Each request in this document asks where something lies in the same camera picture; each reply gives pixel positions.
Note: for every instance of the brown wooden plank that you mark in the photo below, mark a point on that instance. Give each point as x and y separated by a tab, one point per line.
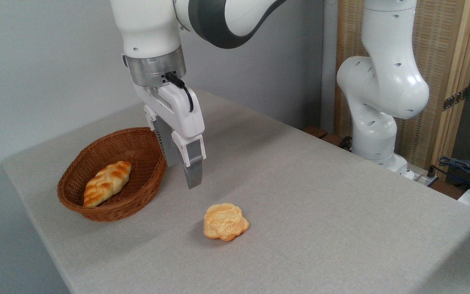
316	132

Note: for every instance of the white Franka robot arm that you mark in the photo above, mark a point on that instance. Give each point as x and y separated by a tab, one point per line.
386	81

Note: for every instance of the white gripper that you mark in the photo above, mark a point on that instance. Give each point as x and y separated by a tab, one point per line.
180	112

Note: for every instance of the round flower-shaped bread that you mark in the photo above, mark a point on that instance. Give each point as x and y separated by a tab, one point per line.
225	222

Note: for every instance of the wooden woven folding screen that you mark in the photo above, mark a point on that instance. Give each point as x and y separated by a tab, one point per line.
437	41

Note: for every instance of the brown wicker basket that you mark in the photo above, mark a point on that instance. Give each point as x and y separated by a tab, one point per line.
137	151

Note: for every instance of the grey tablecloth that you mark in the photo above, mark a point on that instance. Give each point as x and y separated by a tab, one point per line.
300	212

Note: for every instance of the braided golden bread loaf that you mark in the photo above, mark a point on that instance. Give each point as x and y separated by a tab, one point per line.
106	183

